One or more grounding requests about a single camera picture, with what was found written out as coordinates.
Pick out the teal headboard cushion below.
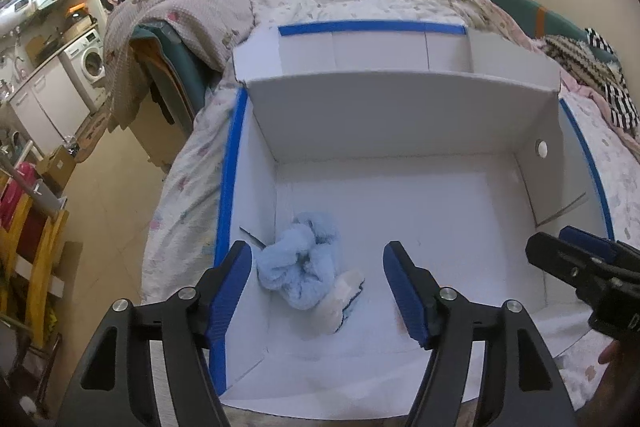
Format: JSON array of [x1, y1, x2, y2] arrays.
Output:
[[491, 0, 620, 64]]

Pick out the white washing machine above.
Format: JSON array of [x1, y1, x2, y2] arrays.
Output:
[[60, 28, 106, 114]]

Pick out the cardboard box on floor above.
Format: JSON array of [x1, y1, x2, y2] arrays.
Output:
[[36, 146, 76, 194]]

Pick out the light blue fluffy scrunchie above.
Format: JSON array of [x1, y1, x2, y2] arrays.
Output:
[[256, 212, 340, 311]]

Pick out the striped knitted clothes pile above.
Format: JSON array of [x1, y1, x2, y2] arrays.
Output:
[[541, 28, 639, 138]]

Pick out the blue white cardboard box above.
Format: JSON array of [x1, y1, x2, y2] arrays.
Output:
[[212, 22, 613, 419]]

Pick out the white kitchen cabinet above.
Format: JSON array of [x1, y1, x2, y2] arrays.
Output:
[[9, 57, 90, 156]]

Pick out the white patterned bed sheet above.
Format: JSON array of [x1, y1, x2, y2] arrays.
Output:
[[139, 0, 640, 413]]

